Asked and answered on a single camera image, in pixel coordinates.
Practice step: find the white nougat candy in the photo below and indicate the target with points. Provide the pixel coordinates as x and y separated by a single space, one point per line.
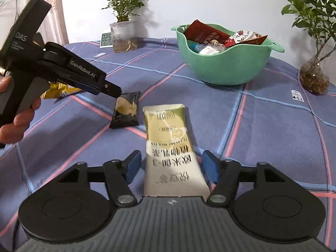
208 50

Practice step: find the person's left hand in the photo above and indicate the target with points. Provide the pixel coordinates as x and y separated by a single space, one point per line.
23 122

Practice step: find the clear candy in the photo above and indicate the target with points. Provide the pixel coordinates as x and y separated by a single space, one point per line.
216 43

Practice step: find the leafy plant in glass vase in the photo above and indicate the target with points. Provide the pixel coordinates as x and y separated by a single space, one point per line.
313 80

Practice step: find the white digital clock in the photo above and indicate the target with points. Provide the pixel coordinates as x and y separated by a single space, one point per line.
105 40

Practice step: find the small plant in glass jar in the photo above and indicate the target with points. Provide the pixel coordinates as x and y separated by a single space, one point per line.
123 36

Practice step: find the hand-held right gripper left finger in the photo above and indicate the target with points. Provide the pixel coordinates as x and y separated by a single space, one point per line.
132 166

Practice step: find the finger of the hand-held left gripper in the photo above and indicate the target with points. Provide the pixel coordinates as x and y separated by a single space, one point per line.
81 69

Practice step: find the green plastic bowl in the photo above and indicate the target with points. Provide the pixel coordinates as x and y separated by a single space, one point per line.
223 68

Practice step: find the pink patterned curtain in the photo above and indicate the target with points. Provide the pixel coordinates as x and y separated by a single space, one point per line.
56 18

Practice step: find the red packet with white print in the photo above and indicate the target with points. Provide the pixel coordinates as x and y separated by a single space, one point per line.
244 38

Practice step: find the blue plaid blanket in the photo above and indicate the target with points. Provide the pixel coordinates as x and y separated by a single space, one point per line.
262 136

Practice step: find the black nut packet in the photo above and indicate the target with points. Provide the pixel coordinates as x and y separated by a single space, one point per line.
124 120

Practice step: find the light blue candy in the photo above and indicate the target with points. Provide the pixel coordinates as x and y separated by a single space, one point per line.
195 47

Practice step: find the yellow snack packet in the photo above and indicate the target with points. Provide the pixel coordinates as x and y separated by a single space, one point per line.
64 92

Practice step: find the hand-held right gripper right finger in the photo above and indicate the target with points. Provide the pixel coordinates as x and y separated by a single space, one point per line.
210 166

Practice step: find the cream long drink packet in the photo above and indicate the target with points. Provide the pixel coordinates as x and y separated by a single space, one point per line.
170 141

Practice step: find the red long bar packet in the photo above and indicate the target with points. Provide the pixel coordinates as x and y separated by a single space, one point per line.
199 31

